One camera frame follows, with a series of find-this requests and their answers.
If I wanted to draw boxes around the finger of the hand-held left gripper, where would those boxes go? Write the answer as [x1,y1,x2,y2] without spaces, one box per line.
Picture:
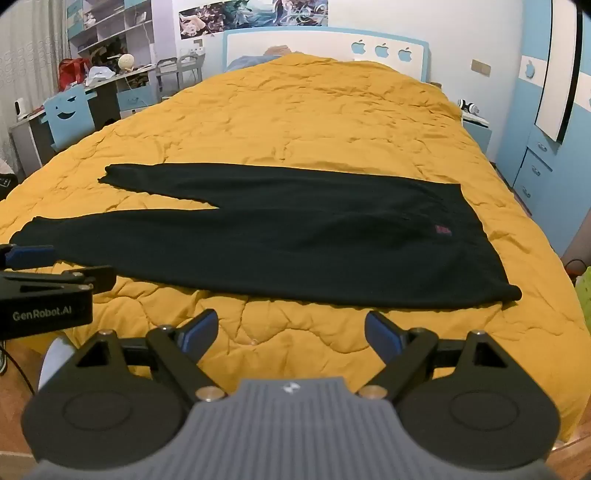
[0,244,57,271]
[0,265,117,295]

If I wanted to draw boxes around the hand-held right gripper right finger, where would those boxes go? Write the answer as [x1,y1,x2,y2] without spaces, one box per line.
[356,310,511,401]

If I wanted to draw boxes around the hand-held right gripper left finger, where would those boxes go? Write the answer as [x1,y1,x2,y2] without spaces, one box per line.
[74,308,228,401]

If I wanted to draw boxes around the black pants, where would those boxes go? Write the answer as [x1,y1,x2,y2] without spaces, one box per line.
[10,162,522,309]

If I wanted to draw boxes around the blue chair with face cutout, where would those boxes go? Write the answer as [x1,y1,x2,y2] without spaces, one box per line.
[43,85,96,153]

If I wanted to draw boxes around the cluttered desk with blue drawers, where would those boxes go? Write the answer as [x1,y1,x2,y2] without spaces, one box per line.
[9,65,158,172]

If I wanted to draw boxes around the red bag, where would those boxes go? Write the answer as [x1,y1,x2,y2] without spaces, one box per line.
[58,58,90,88]

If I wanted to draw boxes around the white cloth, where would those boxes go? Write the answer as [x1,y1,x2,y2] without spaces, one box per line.
[85,67,116,87]

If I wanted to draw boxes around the white curtain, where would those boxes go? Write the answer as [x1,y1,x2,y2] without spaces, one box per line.
[0,0,70,158]

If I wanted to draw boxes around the light green object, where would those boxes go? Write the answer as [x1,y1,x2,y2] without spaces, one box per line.
[574,267,591,308]

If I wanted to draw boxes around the blue nightstand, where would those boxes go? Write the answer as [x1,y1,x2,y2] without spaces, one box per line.
[462,115,492,154]

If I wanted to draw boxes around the grey chair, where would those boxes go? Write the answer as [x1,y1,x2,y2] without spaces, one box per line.
[156,53,204,102]

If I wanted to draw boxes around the yellow quilted bedspread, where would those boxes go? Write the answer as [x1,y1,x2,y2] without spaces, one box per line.
[0,52,589,439]

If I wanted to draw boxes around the blue wardrobe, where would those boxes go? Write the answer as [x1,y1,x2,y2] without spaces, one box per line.
[496,0,591,259]

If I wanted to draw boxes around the white bookshelf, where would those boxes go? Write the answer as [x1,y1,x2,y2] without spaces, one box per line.
[67,0,155,75]

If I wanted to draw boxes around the blue pillow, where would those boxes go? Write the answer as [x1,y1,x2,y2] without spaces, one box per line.
[229,44,296,71]

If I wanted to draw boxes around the white headboard with blue apples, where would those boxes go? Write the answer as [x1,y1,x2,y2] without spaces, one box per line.
[223,27,430,84]

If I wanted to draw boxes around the wall poster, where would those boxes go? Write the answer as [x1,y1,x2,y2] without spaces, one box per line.
[178,0,329,38]

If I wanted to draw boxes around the white board with black frame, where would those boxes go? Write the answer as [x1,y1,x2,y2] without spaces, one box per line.
[534,0,581,143]

